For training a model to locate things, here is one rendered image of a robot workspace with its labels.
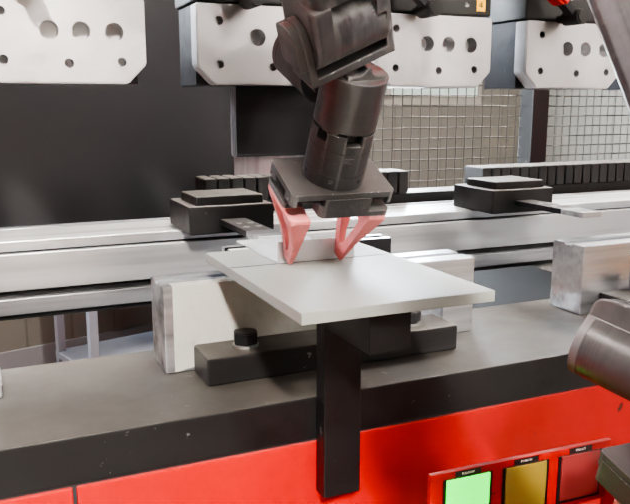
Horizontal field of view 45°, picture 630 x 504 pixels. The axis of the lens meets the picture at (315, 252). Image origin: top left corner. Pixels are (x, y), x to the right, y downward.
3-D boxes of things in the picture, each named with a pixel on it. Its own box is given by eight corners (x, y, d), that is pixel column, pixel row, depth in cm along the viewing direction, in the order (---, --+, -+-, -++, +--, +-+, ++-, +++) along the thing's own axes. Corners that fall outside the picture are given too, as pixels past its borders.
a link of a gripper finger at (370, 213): (282, 239, 78) (297, 161, 73) (345, 235, 81) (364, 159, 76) (304, 282, 73) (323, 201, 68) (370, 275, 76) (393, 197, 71)
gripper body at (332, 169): (267, 174, 72) (279, 104, 68) (363, 170, 76) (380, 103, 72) (289, 214, 68) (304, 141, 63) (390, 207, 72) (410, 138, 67)
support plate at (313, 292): (301, 326, 58) (301, 313, 58) (205, 261, 82) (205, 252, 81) (494, 301, 65) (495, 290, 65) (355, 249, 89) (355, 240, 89)
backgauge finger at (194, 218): (223, 256, 87) (222, 213, 86) (170, 224, 110) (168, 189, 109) (319, 248, 92) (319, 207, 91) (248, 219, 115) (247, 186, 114)
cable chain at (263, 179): (205, 204, 121) (204, 179, 120) (195, 200, 126) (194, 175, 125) (408, 193, 135) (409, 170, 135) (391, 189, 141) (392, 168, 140)
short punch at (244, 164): (237, 175, 82) (235, 85, 80) (231, 174, 84) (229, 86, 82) (321, 172, 86) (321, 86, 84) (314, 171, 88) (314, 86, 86)
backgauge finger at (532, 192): (558, 228, 107) (560, 193, 106) (452, 206, 130) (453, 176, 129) (622, 223, 111) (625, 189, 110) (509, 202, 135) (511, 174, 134)
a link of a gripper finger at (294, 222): (256, 242, 77) (270, 162, 72) (321, 237, 80) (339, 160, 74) (278, 284, 72) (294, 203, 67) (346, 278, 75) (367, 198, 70)
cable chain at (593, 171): (481, 189, 142) (482, 167, 141) (463, 186, 147) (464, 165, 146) (655, 179, 159) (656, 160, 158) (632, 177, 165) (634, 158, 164)
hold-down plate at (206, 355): (208, 387, 77) (207, 359, 76) (193, 370, 82) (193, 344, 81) (457, 349, 89) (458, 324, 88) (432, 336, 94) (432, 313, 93)
